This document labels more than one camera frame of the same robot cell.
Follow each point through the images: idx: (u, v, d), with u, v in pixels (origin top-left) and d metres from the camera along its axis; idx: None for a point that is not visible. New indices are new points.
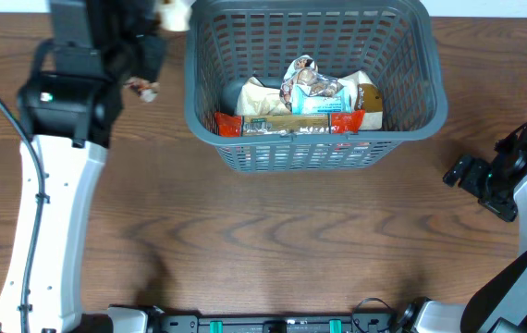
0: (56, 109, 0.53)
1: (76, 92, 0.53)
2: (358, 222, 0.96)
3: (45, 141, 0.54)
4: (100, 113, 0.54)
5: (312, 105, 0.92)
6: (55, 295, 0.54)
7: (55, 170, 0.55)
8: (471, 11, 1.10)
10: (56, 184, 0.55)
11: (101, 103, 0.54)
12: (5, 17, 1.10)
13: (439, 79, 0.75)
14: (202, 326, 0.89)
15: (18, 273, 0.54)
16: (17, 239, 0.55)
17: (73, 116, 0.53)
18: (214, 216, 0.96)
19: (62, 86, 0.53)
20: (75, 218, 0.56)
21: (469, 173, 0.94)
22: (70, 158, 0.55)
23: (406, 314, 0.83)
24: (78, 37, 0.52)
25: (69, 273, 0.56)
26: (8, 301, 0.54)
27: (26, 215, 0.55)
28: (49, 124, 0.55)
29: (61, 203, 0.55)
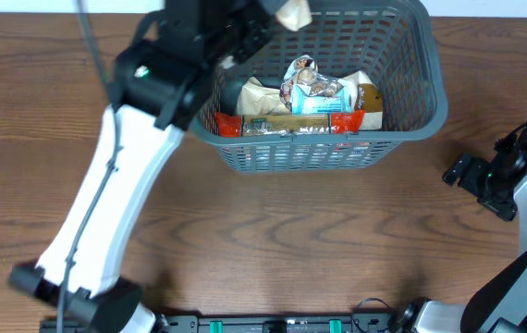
0: (147, 86, 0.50)
1: (170, 73, 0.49)
2: (357, 222, 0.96)
3: (129, 113, 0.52)
4: (189, 100, 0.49)
5: (312, 105, 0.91)
6: (99, 259, 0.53)
7: (130, 143, 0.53)
8: (471, 11, 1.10)
10: (132, 159, 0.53)
11: (191, 90, 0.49)
12: (6, 17, 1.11)
13: (439, 79, 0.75)
14: (202, 326, 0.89)
15: (71, 228, 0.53)
16: (79, 195, 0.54)
17: (159, 99, 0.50)
18: (215, 216, 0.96)
19: (158, 65, 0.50)
20: (139, 191, 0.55)
21: (469, 171, 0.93)
22: (146, 135, 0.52)
23: (406, 314, 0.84)
24: (187, 17, 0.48)
25: (117, 241, 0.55)
26: (55, 252, 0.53)
27: (94, 177, 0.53)
28: (137, 98, 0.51)
29: (128, 175, 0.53)
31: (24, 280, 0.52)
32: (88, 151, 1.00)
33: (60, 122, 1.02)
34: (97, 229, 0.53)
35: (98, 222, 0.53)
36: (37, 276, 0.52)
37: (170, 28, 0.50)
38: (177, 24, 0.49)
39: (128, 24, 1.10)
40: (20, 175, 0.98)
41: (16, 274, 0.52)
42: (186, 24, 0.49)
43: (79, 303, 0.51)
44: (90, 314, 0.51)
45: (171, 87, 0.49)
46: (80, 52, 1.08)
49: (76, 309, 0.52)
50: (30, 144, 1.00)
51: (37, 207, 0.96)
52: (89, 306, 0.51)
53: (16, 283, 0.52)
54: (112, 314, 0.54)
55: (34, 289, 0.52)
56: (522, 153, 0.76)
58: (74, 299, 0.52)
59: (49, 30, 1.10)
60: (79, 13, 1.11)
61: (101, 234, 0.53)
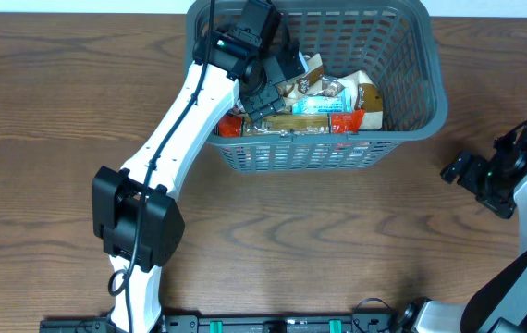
0: (222, 55, 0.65)
1: (238, 49, 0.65)
2: (358, 222, 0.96)
3: (214, 68, 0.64)
4: (249, 71, 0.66)
5: (312, 105, 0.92)
6: (176, 167, 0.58)
7: (210, 86, 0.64)
8: (471, 11, 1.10)
10: (206, 97, 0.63)
11: (251, 64, 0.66)
12: (6, 17, 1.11)
13: (439, 79, 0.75)
14: (202, 326, 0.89)
15: (154, 141, 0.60)
16: (163, 121, 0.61)
17: (227, 65, 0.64)
18: (215, 216, 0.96)
19: (233, 42, 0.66)
20: (205, 127, 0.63)
21: (468, 168, 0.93)
22: (222, 79, 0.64)
23: (406, 314, 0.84)
24: (254, 28, 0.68)
25: (187, 166, 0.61)
26: (139, 158, 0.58)
27: (177, 109, 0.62)
28: (214, 61, 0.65)
29: (205, 109, 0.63)
31: (108, 178, 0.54)
32: (88, 152, 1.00)
33: (60, 123, 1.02)
34: (177, 142, 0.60)
35: (178, 138, 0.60)
36: (122, 172, 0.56)
37: (240, 32, 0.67)
38: (247, 30, 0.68)
39: (128, 25, 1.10)
40: (20, 175, 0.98)
41: (101, 173, 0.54)
42: (254, 31, 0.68)
43: (157, 195, 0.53)
44: (165, 205, 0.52)
45: (239, 57, 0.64)
46: (79, 52, 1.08)
49: (152, 203, 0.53)
50: (30, 144, 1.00)
51: (37, 207, 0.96)
52: (167, 197, 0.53)
53: (103, 181, 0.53)
54: (175, 221, 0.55)
55: (115, 188, 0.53)
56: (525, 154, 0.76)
58: (153, 192, 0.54)
59: (48, 30, 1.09)
60: (79, 14, 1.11)
61: (180, 147, 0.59)
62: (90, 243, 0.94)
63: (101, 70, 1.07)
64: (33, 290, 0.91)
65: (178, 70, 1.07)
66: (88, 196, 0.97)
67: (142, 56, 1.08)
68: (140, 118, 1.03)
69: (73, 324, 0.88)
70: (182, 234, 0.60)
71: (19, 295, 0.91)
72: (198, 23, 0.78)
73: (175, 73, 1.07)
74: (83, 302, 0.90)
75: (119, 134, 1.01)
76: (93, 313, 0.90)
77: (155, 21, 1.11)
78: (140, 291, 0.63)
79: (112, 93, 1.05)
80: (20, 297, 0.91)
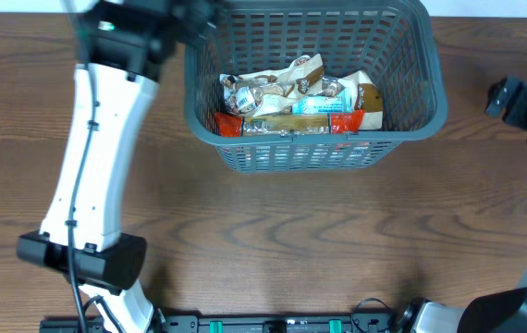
0: (117, 38, 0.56)
1: (136, 23, 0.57)
2: (358, 222, 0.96)
3: (105, 70, 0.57)
4: (155, 47, 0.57)
5: (312, 105, 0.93)
6: (97, 214, 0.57)
7: (106, 101, 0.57)
8: (471, 11, 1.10)
10: (106, 116, 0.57)
11: (155, 38, 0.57)
12: (6, 17, 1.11)
13: (439, 79, 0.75)
14: (202, 326, 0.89)
15: (66, 190, 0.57)
16: (67, 160, 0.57)
17: (129, 47, 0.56)
18: (215, 216, 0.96)
19: (125, 16, 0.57)
20: (119, 142, 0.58)
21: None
22: (120, 88, 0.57)
23: (406, 314, 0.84)
24: None
25: (113, 201, 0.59)
26: (54, 214, 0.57)
27: (77, 139, 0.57)
28: (110, 52, 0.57)
29: (110, 130, 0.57)
31: (34, 246, 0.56)
32: None
33: (61, 123, 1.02)
34: (90, 183, 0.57)
35: (91, 178, 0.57)
36: (43, 240, 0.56)
37: None
38: None
39: None
40: (20, 176, 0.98)
41: (21, 244, 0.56)
42: None
43: (88, 258, 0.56)
44: (95, 265, 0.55)
45: (137, 35, 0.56)
46: None
49: (83, 263, 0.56)
50: (30, 144, 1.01)
51: (37, 207, 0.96)
52: (94, 257, 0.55)
53: (28, 253, 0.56)
54: (118, 262, 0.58)
55: (42, 257, 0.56)
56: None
58: (82, 253, 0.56)
59: (48, 30, 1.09)
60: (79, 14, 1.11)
61: (96, 191, 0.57)
62: None
63: None
64: (34, 290, 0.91)
65: (178, 70, 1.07)
66: None
67: None
68: None
69: (73, 324, 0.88)
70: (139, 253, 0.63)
71: (20, 295, 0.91)
72: None
73: (176, 73, 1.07)
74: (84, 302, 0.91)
75: None
76: (93, 313, 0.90)
77: None
78: (119, 301, 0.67)
79: None
80: (21, 297, 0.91)
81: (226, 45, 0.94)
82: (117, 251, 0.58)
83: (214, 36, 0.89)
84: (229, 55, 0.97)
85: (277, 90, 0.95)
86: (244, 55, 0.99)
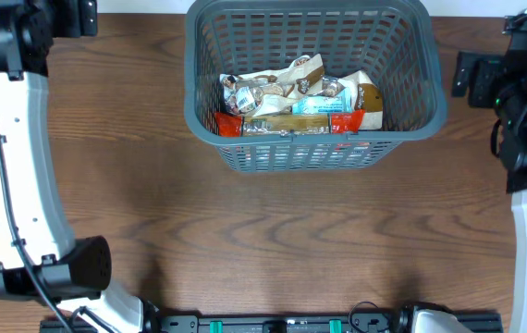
0: None
1: None
2: (358, 222, 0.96)
3: None
4: (28, 38, 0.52)
5: (312, 105, 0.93)
6: (42, 225, 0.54)
7: (2, 107, 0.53)
8: (471, 11, 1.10)
10: (7, 122, 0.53)
11: (25, 27, 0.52)
12: None
13: (439, 78, 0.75)
14: (202, 326, 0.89)
15: None
16: None
17: (0, 45, 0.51)
18: (215, 216, 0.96)
19: None
20: (33, 142, 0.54)
21: (476, 77, 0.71)
22: (10, 88, 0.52)
23: (401, 321, 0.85)
24: None
25: (52, 203, 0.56)
26: None
27: None
28: None
29: (16, 136, 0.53)
31: None
32: (87, 152, 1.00)
33: (60, 122, 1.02)
34: (19, 198, 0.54)
35: (18, 192, 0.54)
36: None
37: None
38: None
39: (128, 25, 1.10)
40: None
41: None
42: None
43: (52, 268, 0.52)
44: (63, 274, 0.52)
45: None
46: (79, 52, 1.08)
49: (50, 276, 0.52)
50: None
51: None
52: (60, 265, 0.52)
53: None
54: (82, 267, 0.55)
55: (3, 285, 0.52)
56: None
58: (44, 266, 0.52)
59: None
60: None
61: (28, 202, 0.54)
62: None
63: (101, 71, 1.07)
64: None
65: (177, 69, 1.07)
66: (88, 196, 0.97)
67: (141, 56, 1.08)
68: (140, 117, 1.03)
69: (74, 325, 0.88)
70: (100, 254, 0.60)
71: None
72: (198, 22, 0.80)
73: (175, 72, 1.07)
74: None
75: (119, 134, 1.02)
76: None
77: (155, 21, 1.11)
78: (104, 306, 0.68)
79: (112, 93, 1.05)
80: None
81: (226, 45, 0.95)
82: (78, 254, 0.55)
83: (214, 35, 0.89)
84: (229, 55, 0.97)
85: (277, 90, 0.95)
86: (244, 55, 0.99)
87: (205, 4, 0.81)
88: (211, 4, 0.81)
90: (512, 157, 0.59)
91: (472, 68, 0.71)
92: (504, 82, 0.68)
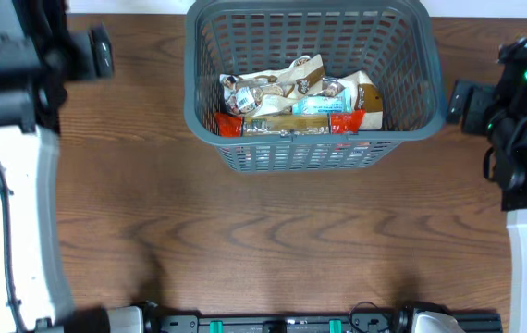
0: None
1: (11, 81, 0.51)
2: (358, 222, 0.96)
3: None
4: (43, 99, 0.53)
5: (312, 105, 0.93)
6: (39, 284, 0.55)
7: (12, 164, 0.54)
8: (471, 11, 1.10)
10: (18, 178, 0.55)
11: (42, 88, 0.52)
12: None
13: (438, 79, 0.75)
14: (202, 326, 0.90)
15: None
16: None
17: (17, 107, 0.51)
18: (215, 216, 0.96)
19: None
20: (39, 199, 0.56)
21: (470, 102, 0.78)
22: (20, 145, 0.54)
23: (400, 321, 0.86)
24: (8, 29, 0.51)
25: (52, 263, 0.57)
26: None
27: None
28: None
29: (24, 192, 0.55)
31: None
32: (87, 152, 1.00)
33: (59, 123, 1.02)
34: (20, 255, 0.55)
35: (19, 250, 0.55)
36: None
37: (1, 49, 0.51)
38: (4, 37, 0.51)
39: (128, 25, 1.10)
40: None
41: None
42: (13, 34, 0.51)
43: None
44: None
45: (18, 93, 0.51)
46: None
49: None
50: None
51: None
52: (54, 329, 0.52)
53: None
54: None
55: None
56: (522, 122, 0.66)
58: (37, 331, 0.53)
59: None
60: (78, 14, 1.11)
61: (28, 261, 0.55)
62: (90, 243, 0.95)
63: None
64: None
65: (177, 69, 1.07)
66: (88, 195, 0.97)
67: (141, 56, 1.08)
68: (140, 118, 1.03)
69: None
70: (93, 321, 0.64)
71: None
72: (198, 22, 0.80)
73: (175, 72, 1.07)
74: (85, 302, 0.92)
75: (119, 134, 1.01)
76: None
77: (155, 21, 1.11)
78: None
79: (112, 93, 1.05)
80: None
81: (226, 45, 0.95)
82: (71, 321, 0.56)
83: (214, 35, 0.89)
84: (229, 55, 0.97)
85: (277, 90, 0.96)
86: (244, 55, 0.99)
87: (206, 5, 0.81)
88: (211, 4, 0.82)
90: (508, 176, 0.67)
91: (466, 95, 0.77)
92: (497, 107, 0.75)
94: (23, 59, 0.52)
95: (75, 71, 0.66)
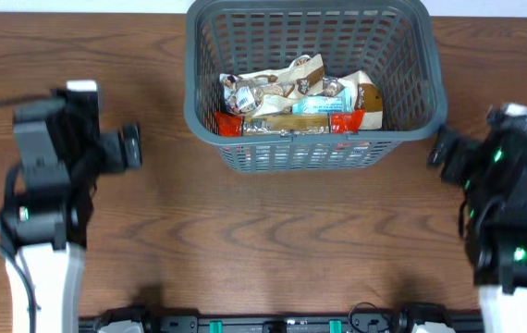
0: (35, 221, 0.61)
1: (48, 203, 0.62)
2: (358, 222, 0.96)
3: (30, 252, 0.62)
4: (74, 217, 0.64)
5: (312, 105, 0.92)
6: None
7: (41, 279, 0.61)
8: (471, 11, 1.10)
10: (44, 291, 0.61)
11: (73, 208, 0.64)
12: (8, 16, 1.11)
13: (439, 79, 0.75)
14: (202, 326, 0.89)
15: None
16: None
17: (50, 227, 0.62)
18: (215, 216, 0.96)
19: (32, 203, 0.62)
20: (66, 308, 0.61)
21: (453, 156, 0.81)
22: (50, 261, 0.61)
23: (400, 323, 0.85)
24: (44, 155, 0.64)
25: None
26: None
27: (22, 322, 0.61)
28: (30, 237, 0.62)
29: (52, 303, 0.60)
31: None
32: None
33: None
34: None
35: None
36: None
37: (37, 170, 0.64)
38: (40, 162, 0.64)
39: (128, 25, 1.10)
40: None
41: None
42: (48, 161, 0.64)
43: None
44: None
45: (54, 214, 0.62)
46: (79, 52, 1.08)
49: None
50: None
51: None
52: None
53: None
54: None
55: None
56: (489, 203, 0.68)
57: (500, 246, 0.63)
58: None
59: (47, 30, 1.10)
60: (78, 14, 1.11)
61: None
62: (89, 243, 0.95)
63: (101, 70, 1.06)
64: None
65: (177, 69, 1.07)
66: None
67: (141, 55, 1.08)
68: (140, 118, 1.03)
69: None
70: None
71: None
72: (198, 22, 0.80)
73: (175, 72, 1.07)
74: (84, 302, 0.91)
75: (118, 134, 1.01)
76: (93, 313, 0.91)
77: (155, 21, 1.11)
78: None
79: (111, 93, 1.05)
80: None
81: (226, 45, 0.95)
82: None
83: (214, 35, 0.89)
84: (229, 55, 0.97)
85: (277, 90, 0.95)
86: (244, 55, 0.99)
87: (206, 4, 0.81)
88: (211, 4, 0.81)
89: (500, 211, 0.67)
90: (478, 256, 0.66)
91: (453, 146, 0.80)
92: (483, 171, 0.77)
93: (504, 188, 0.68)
94: (59, 178, 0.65)
95: (109, 167, 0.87)
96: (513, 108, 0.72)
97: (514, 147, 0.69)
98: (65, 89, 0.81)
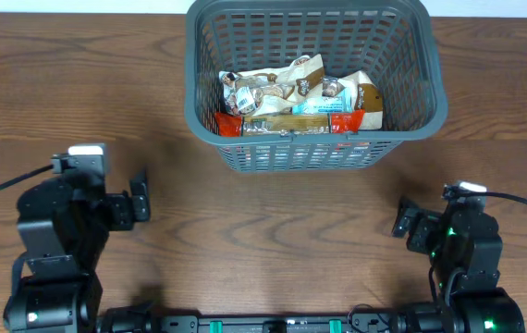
0: (47, 321, 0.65)
1: (57, 302, 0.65)
2: (358, 222, 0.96)
3: None
4: (84, 312, 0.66)
5: (312, 104, 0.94)
6: None
7: None
8: (470, 11, 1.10)
10: None
11: (82, 303, 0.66)
12: (8, 17, 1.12)
13: (439, 79, 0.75)
14: (202, 326, 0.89)
15: None
16: None
17: (61, 325, 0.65)
18: (215, 216, 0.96)
19: (42, 305, 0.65)
20: None
21: (415, 228, 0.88)
22: None
23: (399, 326, 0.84)
24: (51, 251, 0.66)
25: None
26: None
27: None
28: None
29: None
31: None
32: None
33: (60, 123, 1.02)
34: None
35: None
36: None
37: (43, 264, 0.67)
38: (46, 255, 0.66)
39: (128, 25, 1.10)
40: (19, 176, 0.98)
41: None
42: (55, 255, 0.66)
43: None
44: None
45: (62, 314, 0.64)
46: (79, 52, 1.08)
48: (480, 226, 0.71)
49: None
50: (30, 143, 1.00)
51: None
52: None
53: None
54: None
55: None
56: (453, 275, 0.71)
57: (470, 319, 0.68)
58: None
59: (47, 30, 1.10)
60: (78, 14, 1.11)
61: None
62: None
63: (101, 71, 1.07)
64: None
65: (177, 70, 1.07)
66: None
67: (141, 56, 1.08)
68: (140, 118, 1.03)
69: None
70: None
71: None
72: (198, 22, 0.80)
73: (175, 73, 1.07)
74: None
75: (118, 134, 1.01)
76: None
77: (155, 21, 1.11)
78: None
79: (111, 93, 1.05)
80: None
81: (226, 45, 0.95)
82: None
83: (214, 35, 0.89)
84: (229, 55, 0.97)
85: (277, 90, 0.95)
86: (244, 55, 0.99)
87: (206, 4, 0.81)
88: (211, 4, 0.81)
89: (463, 281, 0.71)
90: (449, 326, 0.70)
91: (414, 217, 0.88)
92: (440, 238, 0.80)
93: (461, 261, 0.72)
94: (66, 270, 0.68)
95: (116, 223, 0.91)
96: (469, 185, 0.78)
97: (460, 222, 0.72)
98: (67, 156, 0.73)
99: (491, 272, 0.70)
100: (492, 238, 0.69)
